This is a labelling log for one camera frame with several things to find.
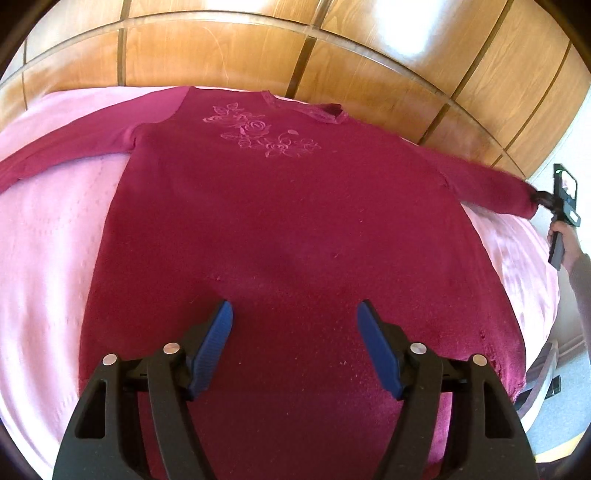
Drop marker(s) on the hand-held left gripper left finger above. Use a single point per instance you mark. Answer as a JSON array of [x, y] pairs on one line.
[[216, 334]]

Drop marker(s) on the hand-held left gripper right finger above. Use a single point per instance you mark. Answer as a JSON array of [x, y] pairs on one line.
[[376, 337]]

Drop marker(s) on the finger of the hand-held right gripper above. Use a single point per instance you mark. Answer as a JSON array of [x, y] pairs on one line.
[[544, 199]]

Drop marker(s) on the dark red embroidered sweater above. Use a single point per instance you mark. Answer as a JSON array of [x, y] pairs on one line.
[[277, 207]]

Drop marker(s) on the person's right forearm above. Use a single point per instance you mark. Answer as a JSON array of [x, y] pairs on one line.
[[581, 286]]

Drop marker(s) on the person's right hand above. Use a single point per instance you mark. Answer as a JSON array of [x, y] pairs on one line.
[[570, 240]]

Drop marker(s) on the pink bed blanket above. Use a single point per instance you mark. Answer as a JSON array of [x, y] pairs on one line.
[[46, 240]]

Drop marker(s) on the wooden panelled wardrobe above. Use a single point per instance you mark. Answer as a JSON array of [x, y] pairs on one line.
[[369, 60]]

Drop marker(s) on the pale bed frame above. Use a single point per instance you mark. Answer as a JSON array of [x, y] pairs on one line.
[[542, 378]]

